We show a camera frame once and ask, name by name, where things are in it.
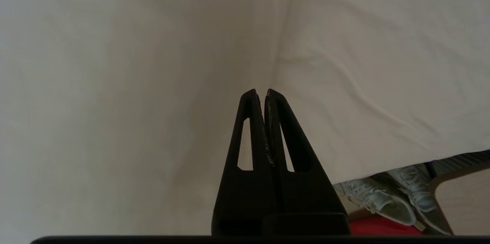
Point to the wooden bed frame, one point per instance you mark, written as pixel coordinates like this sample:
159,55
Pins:
463,202

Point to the red object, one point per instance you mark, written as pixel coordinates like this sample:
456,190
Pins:
379,228

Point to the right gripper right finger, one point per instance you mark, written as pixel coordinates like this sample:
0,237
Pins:
306,194

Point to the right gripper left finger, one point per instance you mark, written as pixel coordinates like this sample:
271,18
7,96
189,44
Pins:
245,198

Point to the grey sneaker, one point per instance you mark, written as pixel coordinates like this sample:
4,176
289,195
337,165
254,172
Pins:
419,194
377,201

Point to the white bed sheet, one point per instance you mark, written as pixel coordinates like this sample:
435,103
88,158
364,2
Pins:
115,83

